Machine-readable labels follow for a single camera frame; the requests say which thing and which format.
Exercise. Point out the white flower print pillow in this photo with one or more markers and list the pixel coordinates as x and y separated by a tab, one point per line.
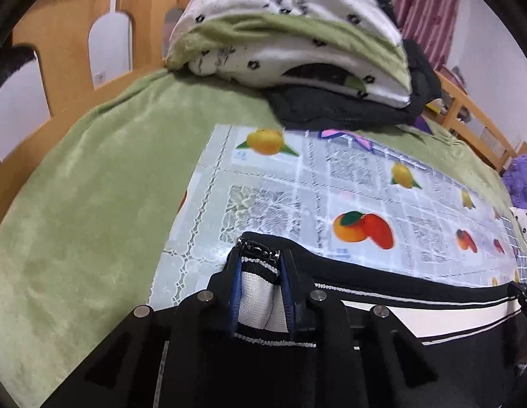
525	227

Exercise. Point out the pink striped curtain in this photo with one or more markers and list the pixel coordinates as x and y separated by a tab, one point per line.
420	8

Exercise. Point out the purple plush toy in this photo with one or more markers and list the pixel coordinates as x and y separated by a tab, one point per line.
520	178

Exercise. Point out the black jacket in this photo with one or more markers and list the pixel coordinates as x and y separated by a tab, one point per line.
352	114

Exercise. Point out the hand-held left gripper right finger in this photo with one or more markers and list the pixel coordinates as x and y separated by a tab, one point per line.
290	293

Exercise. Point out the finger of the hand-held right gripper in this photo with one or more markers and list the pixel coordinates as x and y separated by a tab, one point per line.
525	297

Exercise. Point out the white radiator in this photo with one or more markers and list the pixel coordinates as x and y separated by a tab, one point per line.
493	143

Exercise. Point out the black pants with white waistband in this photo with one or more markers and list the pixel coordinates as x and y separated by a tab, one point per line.
459	318

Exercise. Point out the grey checked cloth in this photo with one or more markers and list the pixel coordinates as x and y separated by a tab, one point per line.
526	268

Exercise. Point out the fruit print tablecloth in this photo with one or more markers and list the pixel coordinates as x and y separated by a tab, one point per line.
289	178

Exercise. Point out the dark cloth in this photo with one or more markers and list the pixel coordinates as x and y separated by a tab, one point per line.
10	66

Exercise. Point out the folded white and green quilt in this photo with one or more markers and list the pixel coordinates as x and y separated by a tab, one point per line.
289	51

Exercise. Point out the green fleece blanket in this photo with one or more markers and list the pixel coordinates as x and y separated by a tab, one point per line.
97	199

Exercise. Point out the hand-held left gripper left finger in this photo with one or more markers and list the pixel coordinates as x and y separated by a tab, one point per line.
234	293

